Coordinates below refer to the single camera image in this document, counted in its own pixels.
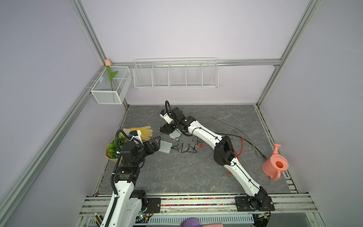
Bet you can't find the black power adapter with cable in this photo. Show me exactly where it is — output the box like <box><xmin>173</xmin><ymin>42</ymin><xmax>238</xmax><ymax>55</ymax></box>
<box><xmin>171</xmin><ymin>137</ymin><xmax>201</xmax><ymax>153</ymax></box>

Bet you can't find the red ethernet cable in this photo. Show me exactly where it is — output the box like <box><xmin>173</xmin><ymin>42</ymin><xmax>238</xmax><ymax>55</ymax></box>
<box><xmin>198</xmin><ymin>136</ymin><xmax>245</xmax><ymax>176</ymax></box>

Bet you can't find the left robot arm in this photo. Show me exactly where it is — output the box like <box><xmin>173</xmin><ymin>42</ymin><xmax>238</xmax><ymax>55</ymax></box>
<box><xmin>99</xmin><ymin>129</ymin><xmax>161</xmax><ymax>227</ymax></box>

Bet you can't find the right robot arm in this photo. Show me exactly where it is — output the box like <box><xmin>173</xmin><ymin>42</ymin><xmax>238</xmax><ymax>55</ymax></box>
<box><xmin>160</xmin><ymin>101</ymin><xmax>273</xmax><ymax>211</ymax></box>

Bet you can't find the yellow work glove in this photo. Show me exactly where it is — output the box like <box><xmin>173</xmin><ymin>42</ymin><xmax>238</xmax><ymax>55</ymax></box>
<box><xmin>123</xmin><ymin>126</ymin><xmax>153</xmax><ymax>141</ymax></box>

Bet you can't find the potted green plant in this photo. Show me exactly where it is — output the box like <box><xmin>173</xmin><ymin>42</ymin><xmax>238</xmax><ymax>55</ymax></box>
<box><xmin>105</xmin><ymin>135</ymin><xmax>126</xmax><ymax>163</ymax></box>

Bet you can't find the white mesh corner basket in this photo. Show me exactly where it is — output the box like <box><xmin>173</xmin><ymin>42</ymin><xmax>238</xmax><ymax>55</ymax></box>
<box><xmin>91</xmin><ymin>66</ymin><xmax>132</xmax><ymax>105</ymax></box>

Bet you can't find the purple object at bottom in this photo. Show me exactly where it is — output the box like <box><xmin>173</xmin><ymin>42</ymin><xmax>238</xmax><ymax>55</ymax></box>
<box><xmin>180</xmin><ymin>218</ymin><xmax>203</xmax><ymax>227</ymax></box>

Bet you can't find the artificial pink tulip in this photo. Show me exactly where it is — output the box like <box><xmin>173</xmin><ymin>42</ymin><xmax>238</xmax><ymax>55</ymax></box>
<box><xmin>105</xmin><ymin>59</ymin><xmax>118</xmax><ymax>91</ymax></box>

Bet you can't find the pink watering can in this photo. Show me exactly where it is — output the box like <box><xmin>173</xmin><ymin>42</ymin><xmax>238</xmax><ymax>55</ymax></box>
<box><xmin>262</xmin><ymin>144</ymin><xmax>289</xmax><ymax>181</ymax></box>

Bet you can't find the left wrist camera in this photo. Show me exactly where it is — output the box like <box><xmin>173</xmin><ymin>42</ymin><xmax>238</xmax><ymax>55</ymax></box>
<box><xmin>129</xmin><ymin>130</ymin><xmax>142</xmax><ymax>144</ymax></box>

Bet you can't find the white wire wall basket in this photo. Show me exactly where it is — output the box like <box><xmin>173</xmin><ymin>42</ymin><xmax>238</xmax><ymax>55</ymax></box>
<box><xmin>133</xmin><ymin>58</ymin><xmax>219</xmax><ymax>89</ymax></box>

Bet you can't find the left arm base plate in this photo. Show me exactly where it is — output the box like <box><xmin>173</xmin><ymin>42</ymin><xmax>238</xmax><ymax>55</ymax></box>
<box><xmin>124</xmin><ymin>197</ymin><xmax>162</xmax><ymax>215</ymax></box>

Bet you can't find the grey ethernet cable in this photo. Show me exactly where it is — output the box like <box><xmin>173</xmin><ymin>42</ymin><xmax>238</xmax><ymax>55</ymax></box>
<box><xmin>209</xmin><ymin>114</ymin><xmax>264</xmax><ymax>157</ymax></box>

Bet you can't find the black cable on table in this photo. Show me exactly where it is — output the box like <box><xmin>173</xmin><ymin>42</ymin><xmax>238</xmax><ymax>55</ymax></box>
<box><xmin>218</xmin><ymin>132</ymin><xmax>267</xmax><ymax>160</ymax></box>

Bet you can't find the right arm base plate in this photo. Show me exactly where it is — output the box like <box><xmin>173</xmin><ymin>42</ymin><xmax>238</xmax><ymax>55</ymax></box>
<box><xmin>234</xmin><ymin>196</ymin><xmax>275</xmax><ymax>212</ymax></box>

